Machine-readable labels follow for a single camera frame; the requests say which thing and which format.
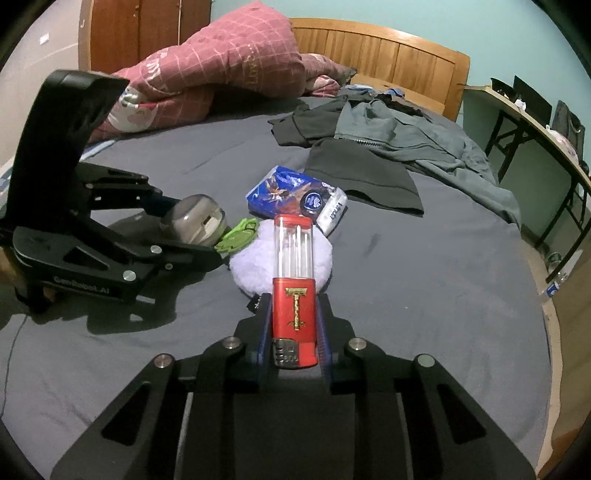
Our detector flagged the folding desk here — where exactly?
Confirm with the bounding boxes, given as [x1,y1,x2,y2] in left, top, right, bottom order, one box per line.
[462,84,591,284]

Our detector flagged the black shorts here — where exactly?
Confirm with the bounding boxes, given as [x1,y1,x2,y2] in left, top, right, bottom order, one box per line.
[305,137,424,216]

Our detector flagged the pink checked blanket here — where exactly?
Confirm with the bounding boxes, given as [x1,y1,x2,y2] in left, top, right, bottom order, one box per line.
[88,0,358,145]

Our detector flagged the beige wardrobe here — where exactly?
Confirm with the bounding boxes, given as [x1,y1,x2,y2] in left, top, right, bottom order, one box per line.
[538,258,591,462]

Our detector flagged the white plastic bag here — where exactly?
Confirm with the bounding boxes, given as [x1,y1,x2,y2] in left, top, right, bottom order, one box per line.
[546,124,581,160]

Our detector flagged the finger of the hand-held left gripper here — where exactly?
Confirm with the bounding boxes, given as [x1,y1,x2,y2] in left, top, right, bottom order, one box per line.
[122,242,225,283]
[78,162,185,220]

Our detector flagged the wooden headboard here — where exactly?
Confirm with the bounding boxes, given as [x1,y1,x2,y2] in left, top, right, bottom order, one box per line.
[288,17,471,123]

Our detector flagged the grey round jar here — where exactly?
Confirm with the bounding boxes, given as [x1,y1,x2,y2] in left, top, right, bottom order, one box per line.
[159,194,228,247]

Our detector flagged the grey jacket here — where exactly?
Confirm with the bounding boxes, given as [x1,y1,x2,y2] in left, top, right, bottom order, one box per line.
[333,95,522,227]

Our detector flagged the black shirt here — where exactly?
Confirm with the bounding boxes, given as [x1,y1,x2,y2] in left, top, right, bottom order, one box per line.
[268,99,345,147]

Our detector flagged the black bag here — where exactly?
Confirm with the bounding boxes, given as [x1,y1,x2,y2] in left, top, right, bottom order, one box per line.
[551,99,586,153]

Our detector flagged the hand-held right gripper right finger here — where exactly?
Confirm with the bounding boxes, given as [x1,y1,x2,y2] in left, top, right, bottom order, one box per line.
[316,295,536,480]

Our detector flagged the blue snack packet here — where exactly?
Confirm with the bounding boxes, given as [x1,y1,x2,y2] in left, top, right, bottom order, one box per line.
[246,165,348,237]

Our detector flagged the black laptop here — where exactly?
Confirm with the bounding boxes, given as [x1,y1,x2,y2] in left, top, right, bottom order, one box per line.
[512,76,553,121]

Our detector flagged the white fluffy puff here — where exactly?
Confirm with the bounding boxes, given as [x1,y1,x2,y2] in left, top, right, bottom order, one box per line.
[229,219,333,297]

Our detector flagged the blue cloth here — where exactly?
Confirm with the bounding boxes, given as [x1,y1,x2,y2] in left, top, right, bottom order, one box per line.
[346,84,409,101]

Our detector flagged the wooden wardrobe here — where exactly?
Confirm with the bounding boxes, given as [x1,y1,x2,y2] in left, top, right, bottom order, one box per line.
[78,0,213,77]

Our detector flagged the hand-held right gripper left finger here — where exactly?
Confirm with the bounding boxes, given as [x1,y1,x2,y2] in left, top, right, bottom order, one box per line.
[51,293,274,480]

